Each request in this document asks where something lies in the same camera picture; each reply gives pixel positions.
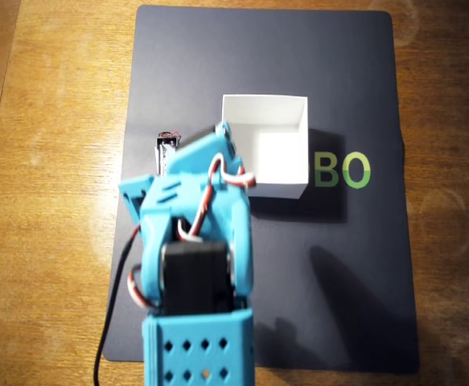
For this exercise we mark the turquoise gripper with servo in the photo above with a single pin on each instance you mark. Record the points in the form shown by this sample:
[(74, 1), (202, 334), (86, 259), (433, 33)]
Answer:
[(202, 150)]

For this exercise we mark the small black battery pack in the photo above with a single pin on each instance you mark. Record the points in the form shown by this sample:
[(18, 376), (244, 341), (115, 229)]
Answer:
[(162, 154)]

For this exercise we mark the turquoise plastic robot arm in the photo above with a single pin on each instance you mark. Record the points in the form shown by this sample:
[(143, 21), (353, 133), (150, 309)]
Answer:
[(202, 346)]

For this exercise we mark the white open cardboard box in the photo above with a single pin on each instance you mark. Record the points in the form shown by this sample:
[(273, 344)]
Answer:
[(282, 189)]

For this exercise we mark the dark mat with printed letters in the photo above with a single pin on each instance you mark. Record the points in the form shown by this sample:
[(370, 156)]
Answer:
[(298, 60)]

